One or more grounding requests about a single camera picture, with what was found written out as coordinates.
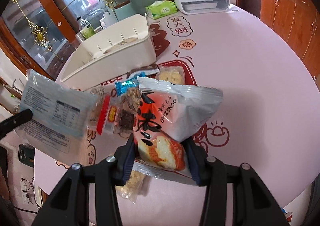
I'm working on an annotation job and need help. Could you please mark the light blue snack bag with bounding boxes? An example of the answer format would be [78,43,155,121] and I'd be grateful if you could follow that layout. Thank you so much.
[16,69,98,166]

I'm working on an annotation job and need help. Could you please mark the clear walnut cake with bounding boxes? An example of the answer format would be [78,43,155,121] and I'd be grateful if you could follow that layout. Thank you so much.
[116,170,146,203]

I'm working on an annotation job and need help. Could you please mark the brown fuzzy snack packet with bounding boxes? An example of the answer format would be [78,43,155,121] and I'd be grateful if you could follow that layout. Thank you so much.
[116,109,135,138]

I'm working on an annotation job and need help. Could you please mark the blue nut bar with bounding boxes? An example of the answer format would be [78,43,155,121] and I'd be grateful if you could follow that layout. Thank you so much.
[115,72,146,112]

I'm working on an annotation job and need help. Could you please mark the pink printed tablecloth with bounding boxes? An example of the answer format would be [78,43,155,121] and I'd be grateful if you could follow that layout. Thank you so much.
[118,6,319,225]

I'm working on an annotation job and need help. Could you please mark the red yellow clear snack packet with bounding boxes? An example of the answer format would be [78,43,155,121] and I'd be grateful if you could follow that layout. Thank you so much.
[96,95,120,135]

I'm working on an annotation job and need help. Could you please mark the white plastic storage bin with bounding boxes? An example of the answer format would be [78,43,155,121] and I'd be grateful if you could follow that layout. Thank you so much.
[57,14,156,90]

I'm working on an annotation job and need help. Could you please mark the clear bottle green label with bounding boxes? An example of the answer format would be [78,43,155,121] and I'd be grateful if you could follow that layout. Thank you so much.
[76,16,95,39]

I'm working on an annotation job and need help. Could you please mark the white squeeze wash bottle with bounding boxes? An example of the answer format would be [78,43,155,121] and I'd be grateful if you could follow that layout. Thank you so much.
[100,12,118,29]

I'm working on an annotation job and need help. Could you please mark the brown white snowflake packet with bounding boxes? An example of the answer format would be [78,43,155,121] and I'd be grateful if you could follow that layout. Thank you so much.
[126,64,159,79]

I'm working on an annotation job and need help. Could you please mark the clear pack yellow cookies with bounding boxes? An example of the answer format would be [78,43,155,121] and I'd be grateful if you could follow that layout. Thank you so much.
[156,66,185,85]

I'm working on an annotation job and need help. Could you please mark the teal canister brown lid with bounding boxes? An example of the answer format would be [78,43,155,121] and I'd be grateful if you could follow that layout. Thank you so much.
[114,1,137,21]

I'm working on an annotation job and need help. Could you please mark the green tissue pack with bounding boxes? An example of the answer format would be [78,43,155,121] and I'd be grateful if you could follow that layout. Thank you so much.
[145,1,178,20]

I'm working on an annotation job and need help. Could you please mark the wooden sideboard cabinet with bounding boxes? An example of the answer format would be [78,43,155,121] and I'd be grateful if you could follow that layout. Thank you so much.
[260,0,319,78]

